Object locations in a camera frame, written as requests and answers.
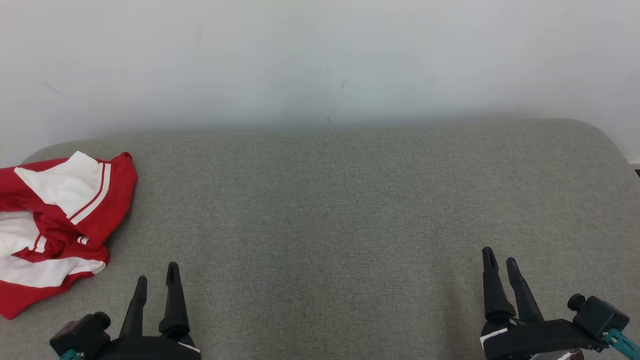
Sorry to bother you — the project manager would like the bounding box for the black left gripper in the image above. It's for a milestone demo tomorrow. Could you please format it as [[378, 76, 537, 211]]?
[[95, 262, 202, 360]]

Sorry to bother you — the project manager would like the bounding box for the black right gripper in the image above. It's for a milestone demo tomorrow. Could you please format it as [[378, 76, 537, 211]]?
[[480, 247, 602, 360]]

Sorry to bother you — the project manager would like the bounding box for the red white jersey shirt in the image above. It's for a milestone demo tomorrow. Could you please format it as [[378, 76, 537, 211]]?
[[0, 151, 138, 321]]

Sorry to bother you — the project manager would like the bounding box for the teal right camera connector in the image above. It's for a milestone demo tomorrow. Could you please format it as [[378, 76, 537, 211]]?
[[602, 329, 640, 357]]

